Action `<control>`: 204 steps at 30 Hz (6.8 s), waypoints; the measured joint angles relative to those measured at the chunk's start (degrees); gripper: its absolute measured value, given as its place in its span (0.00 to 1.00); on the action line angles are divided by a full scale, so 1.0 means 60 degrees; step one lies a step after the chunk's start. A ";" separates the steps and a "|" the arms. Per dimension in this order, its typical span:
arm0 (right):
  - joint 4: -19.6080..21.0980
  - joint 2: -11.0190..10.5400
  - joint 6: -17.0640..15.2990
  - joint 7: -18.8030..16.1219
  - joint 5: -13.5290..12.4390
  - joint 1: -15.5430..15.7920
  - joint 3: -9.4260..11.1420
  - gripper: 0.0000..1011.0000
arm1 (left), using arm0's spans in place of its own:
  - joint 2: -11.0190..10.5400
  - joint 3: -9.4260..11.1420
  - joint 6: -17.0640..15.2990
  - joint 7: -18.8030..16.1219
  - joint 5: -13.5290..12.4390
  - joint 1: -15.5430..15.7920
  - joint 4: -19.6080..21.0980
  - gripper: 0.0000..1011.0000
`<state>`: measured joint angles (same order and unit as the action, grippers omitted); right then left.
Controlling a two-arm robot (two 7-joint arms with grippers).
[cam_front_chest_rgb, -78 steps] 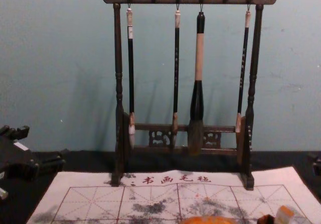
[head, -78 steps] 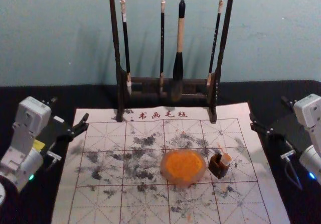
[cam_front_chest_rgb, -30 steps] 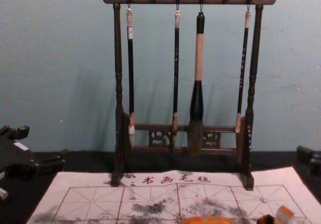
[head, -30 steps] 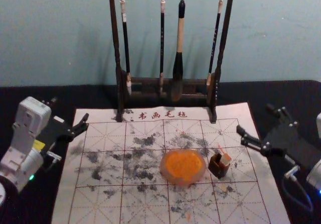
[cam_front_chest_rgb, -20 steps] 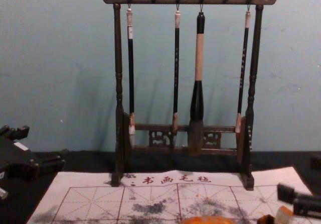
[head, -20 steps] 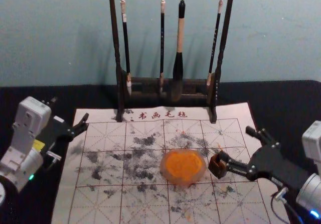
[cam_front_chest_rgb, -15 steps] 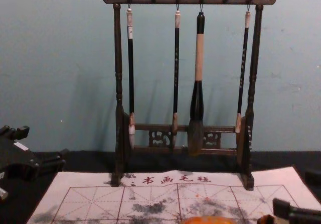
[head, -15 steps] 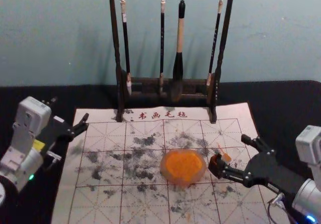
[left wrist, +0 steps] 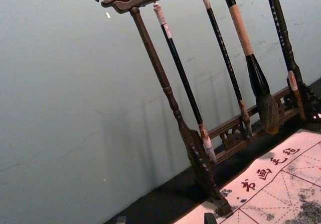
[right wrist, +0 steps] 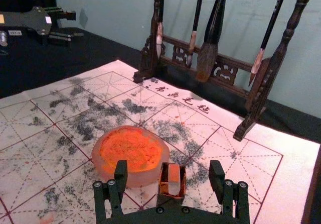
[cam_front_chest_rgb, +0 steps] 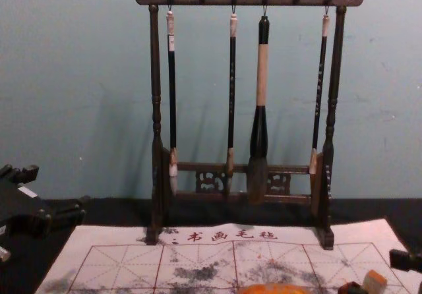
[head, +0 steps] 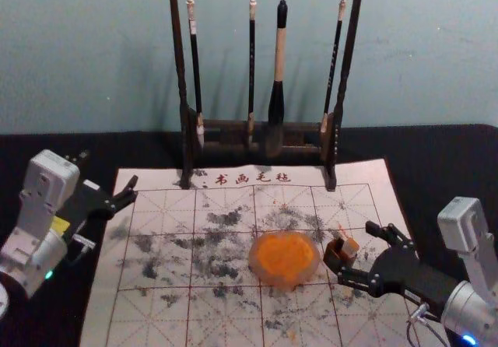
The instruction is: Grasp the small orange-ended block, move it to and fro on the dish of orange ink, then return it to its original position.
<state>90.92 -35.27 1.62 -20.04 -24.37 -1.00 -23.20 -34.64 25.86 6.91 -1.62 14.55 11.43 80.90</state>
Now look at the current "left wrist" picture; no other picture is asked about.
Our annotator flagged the black brush with white cap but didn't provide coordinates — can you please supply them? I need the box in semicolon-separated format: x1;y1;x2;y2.
152;3;218;164

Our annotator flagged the dark wooden dragon brush rack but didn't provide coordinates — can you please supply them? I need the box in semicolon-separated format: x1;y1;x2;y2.
89;0;321;217

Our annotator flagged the thin black brush, pale cap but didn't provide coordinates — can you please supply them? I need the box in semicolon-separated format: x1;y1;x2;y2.
200;0;253;140

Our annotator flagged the black table cloth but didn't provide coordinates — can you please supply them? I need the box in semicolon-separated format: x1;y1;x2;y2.
103;76;321;224

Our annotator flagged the small black block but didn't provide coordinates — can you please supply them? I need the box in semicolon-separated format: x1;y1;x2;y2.
204;212;217;224

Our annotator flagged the dark green brush, brown tip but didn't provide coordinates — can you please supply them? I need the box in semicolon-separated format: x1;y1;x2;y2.
263;0;307;121

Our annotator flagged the white calligraphy mat, red grid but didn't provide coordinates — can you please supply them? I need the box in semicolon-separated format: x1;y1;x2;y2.
175;128;321;224

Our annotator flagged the plain pale wall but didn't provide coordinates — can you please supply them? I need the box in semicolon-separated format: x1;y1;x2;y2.
0;0;321;224

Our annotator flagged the large brush with beige handle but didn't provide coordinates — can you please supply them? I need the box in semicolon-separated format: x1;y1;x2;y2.
222;0;280;135

